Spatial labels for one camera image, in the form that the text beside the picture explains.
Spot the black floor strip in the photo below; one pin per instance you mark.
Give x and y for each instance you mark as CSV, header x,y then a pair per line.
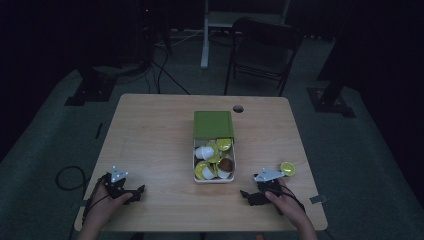
x,y
99,130

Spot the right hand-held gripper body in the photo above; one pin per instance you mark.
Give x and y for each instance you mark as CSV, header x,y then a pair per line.
x,y
268,186

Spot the person's left hand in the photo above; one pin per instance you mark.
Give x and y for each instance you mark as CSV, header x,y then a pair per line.
x,y
101,206

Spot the grey table grommet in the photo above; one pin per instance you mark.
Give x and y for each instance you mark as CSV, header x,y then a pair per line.
x,y
238,108

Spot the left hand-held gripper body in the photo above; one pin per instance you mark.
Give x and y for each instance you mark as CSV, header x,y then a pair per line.
x,y
115,186

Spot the person's right hand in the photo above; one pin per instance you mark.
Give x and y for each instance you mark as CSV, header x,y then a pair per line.
x,y
286,203

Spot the white desk frame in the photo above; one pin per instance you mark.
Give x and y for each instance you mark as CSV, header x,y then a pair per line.
x,y
213,20

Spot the green box with food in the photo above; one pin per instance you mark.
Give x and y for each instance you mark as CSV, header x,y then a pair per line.
x,y
214,180

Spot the black folding chair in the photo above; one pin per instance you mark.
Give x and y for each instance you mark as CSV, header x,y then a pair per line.
x,y
263,50

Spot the black stand base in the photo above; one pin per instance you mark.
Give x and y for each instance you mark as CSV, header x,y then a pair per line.
x,y
91,90
330,100

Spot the white coffee capsule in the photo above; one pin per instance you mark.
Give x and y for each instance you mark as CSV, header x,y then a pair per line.
x,y
204,152

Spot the brown-lid coffee capsule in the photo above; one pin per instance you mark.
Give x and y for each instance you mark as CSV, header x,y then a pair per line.
x,y
225,167

